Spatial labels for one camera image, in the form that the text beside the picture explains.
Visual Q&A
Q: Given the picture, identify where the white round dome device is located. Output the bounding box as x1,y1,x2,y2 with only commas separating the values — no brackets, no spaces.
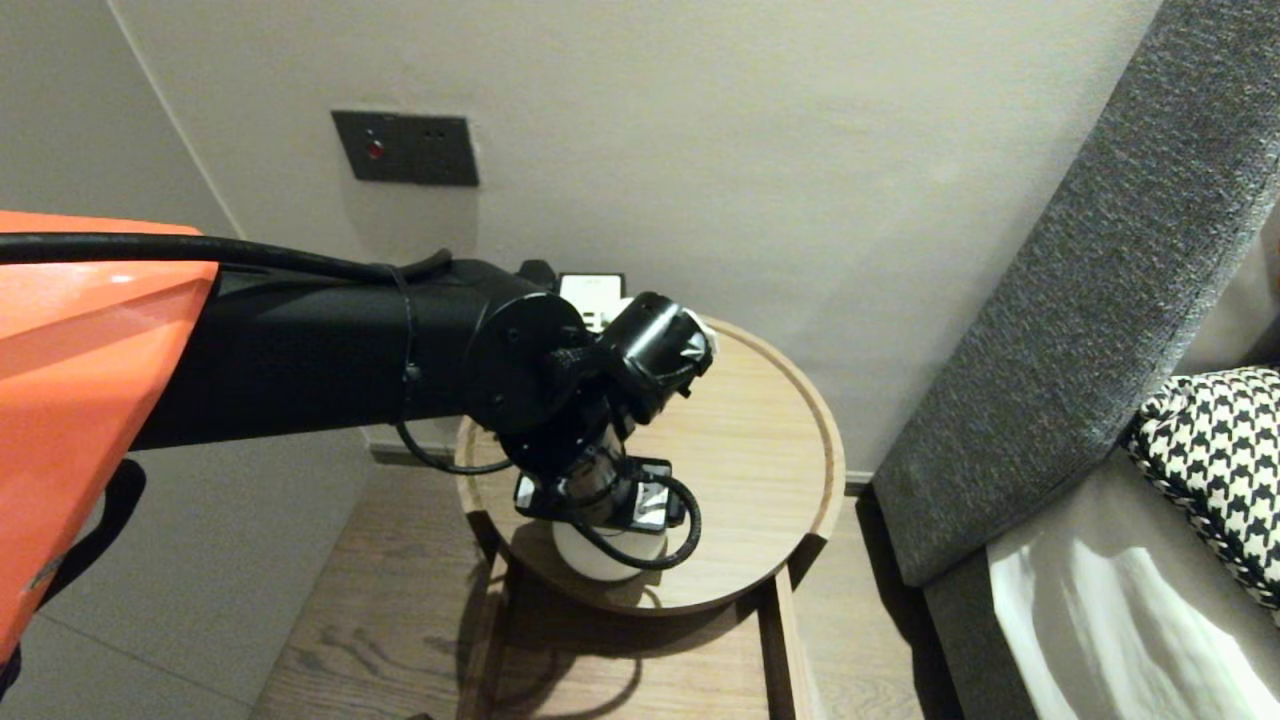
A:
553,518,667,583

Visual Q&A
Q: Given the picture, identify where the curved wooden nightstand drawer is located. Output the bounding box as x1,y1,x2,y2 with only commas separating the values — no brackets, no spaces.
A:
470,540,816,720

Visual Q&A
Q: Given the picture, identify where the black cylinder with white cap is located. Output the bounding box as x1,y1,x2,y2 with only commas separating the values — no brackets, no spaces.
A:
597,292,717,426

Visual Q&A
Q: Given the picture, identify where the round wooden nightstand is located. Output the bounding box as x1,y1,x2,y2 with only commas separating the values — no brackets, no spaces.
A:
455,315,846,616

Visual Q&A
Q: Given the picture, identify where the black telephone base white keypad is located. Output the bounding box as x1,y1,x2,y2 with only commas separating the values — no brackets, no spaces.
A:
558,272,627,336

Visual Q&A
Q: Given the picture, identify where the grey fabric bed headboard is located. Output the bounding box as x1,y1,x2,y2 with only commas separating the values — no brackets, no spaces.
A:
872,0,1280,720

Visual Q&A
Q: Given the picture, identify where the white bed sheet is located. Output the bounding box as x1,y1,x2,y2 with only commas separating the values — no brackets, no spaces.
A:
985,445,1280,720

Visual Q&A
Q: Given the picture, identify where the black white houndstooth pillow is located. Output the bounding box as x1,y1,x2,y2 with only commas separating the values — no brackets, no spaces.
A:
1118,368,1280,629

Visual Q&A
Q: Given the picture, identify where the dark wall switch panel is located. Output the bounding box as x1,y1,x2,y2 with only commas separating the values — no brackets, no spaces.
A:
331,110,480,188

